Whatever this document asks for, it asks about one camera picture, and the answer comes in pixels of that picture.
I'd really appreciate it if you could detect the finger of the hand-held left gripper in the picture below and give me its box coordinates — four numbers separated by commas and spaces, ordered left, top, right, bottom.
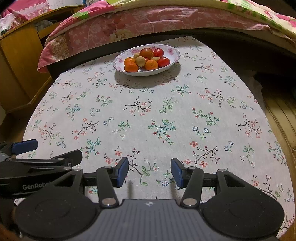
0, 139, 38, 158
5, 149, 83, 173

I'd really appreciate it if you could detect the pink lace cloth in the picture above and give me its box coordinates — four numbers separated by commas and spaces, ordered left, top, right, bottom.
0, 0, 50, 24

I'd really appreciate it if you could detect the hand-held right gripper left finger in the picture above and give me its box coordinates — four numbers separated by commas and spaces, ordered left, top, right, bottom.
50, 157, 129, 207

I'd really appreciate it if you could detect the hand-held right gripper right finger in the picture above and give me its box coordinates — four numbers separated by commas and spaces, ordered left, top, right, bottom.
171, 158, 250, 207

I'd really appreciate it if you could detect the pink floral bedsheet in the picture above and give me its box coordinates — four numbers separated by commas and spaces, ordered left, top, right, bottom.
38, 5, 296, 72

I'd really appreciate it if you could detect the large red tomato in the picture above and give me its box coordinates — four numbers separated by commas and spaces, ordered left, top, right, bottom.
139, 48, 154, 59

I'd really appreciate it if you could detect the floral tablecloth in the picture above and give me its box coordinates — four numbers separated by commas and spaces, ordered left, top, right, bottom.
14, 36, 292, 239

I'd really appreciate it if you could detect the green pink floral quilt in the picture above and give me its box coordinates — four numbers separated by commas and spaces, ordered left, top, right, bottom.
72, 0, 296, 39

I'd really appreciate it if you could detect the white floral rimmed plate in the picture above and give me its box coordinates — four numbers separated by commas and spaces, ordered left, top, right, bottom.
113, 44, 180, 77

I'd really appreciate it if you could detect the small orange mandarin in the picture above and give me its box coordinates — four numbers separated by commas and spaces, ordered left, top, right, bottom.
145, 59, 159, 71

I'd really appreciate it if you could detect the wooden cabinet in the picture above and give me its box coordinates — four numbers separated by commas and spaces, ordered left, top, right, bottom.
0, 5, 86, 114

